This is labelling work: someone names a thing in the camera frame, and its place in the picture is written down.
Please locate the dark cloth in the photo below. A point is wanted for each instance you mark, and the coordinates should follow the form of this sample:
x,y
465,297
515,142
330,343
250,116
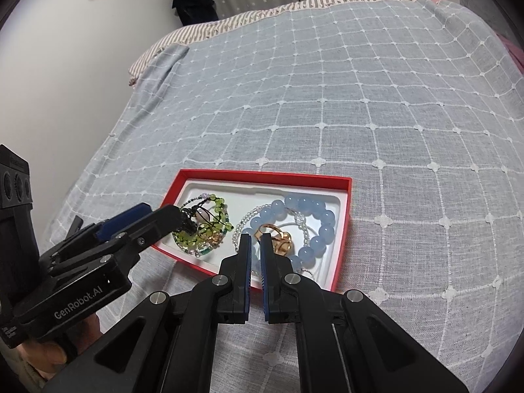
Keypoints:
x,y
192,4

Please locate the person's left hand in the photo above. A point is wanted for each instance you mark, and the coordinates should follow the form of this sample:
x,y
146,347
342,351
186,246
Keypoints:
x,y
45,354

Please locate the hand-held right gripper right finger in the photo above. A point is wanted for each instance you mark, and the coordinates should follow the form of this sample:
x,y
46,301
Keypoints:
x,y
266,294

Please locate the red jewelry box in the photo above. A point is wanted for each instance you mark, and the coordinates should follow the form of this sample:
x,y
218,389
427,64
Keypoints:
x,y
342,237

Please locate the person's left forearm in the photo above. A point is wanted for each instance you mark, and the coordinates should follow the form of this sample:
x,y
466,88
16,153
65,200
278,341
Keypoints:
x,y
20,376

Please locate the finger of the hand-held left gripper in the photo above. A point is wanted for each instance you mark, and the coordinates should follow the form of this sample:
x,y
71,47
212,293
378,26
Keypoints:
x,y
163,217
123,217

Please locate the pink pillow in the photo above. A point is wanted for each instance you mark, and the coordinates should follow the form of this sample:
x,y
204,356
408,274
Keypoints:
x,y
516,49

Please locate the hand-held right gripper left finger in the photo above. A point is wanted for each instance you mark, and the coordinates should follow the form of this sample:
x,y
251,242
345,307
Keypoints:
x,y
247,290

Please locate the grey checked blanket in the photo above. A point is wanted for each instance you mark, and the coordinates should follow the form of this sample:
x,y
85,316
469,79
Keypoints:
x,y
327,90

